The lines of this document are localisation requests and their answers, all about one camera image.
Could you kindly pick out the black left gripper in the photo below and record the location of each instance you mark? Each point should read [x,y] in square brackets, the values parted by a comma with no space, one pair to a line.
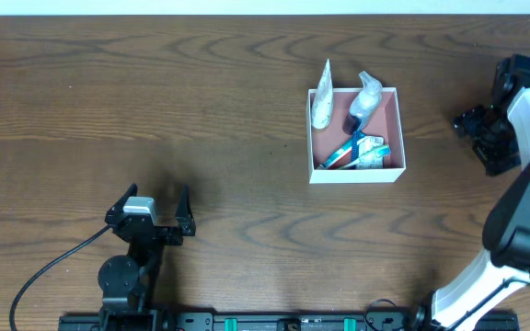
[163,230]

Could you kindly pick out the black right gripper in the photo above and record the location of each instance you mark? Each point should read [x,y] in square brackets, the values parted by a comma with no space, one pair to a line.
[477,123]

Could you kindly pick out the green white toothbrush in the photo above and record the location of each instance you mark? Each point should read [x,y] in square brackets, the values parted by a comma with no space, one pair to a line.
[376,152]

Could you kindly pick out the green white soap packet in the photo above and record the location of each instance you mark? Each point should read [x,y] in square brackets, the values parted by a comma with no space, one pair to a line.
[369,143]

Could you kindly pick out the clear bottle blue liquid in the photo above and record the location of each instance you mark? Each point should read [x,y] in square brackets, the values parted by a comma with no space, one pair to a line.
[364,105]

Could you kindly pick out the blue disposable razor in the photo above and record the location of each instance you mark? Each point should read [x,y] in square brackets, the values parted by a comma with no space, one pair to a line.
[356,140]

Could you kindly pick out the Colgate toothpaste tube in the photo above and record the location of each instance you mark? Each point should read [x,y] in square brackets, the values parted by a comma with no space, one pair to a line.
[336,156]

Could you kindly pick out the white floral lotion tube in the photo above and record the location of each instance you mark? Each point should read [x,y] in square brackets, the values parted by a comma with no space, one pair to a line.
[322,106]

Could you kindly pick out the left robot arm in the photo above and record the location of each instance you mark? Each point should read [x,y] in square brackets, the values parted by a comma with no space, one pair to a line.
[128,281]

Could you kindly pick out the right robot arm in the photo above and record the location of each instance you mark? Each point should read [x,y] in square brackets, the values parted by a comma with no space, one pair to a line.
[502,266]

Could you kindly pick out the white box pink interior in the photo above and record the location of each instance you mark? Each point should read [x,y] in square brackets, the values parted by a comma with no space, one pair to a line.
[321,144]

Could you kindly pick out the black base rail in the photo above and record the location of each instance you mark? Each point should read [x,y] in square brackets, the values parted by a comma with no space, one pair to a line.
[376,320]

